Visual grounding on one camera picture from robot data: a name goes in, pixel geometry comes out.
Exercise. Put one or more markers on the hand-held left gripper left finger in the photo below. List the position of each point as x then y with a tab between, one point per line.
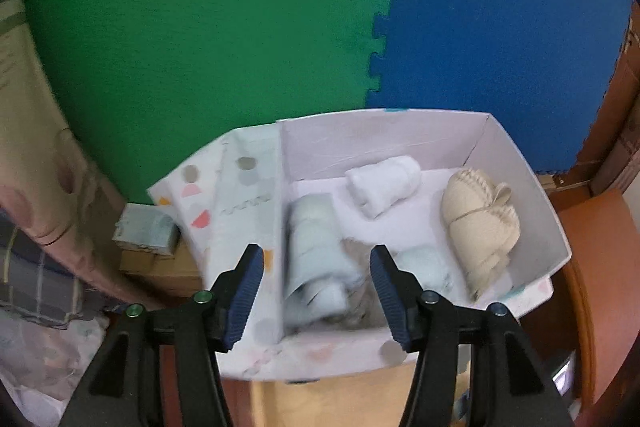
245	302

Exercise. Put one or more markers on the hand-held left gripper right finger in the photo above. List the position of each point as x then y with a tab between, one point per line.
392	302

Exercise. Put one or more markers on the pale blue sock ball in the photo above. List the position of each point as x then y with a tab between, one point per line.
425	267

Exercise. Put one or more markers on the pale grey underwear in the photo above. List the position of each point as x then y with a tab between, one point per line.
312	247

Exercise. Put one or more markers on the beige lace bra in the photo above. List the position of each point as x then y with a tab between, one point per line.
480	232

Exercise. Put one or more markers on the white underwear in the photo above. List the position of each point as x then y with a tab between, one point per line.
385	184

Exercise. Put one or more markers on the wooden drawer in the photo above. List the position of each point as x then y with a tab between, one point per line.
320	402

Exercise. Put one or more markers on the white shoe box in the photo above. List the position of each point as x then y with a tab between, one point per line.
380	147

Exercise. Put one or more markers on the brown cardboard box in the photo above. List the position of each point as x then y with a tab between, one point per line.
165	274

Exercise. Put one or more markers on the white patterned storage box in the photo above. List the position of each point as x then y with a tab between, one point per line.
240	207

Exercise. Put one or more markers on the small grey-green box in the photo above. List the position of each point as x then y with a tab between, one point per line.
145	227

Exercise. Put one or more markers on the grey plaid cloth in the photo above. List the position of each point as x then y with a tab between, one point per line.
35	277

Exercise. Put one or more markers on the white printed bedsheet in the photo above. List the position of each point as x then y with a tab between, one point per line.
40	357

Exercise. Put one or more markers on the pink blanket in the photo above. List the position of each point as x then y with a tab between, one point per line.
40	157

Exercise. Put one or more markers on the green foam mat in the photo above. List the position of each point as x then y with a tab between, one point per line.
200	32

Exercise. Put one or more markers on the blue foam mat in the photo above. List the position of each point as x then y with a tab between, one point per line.
500	32

